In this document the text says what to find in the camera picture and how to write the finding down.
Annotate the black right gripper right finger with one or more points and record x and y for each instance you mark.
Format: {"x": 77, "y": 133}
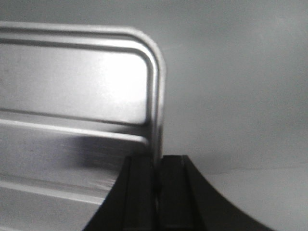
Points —
{"x": 188, "y": 202}

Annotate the large grey serving tray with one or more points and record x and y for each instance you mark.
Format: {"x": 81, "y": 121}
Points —
{"x": 236, "y": 97}

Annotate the small silver metal tray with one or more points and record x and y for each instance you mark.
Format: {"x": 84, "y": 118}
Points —
{"x": 75, "y": 101}

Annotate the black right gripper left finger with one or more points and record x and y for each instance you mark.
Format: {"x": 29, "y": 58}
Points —
{"x": 129, "y": 206}

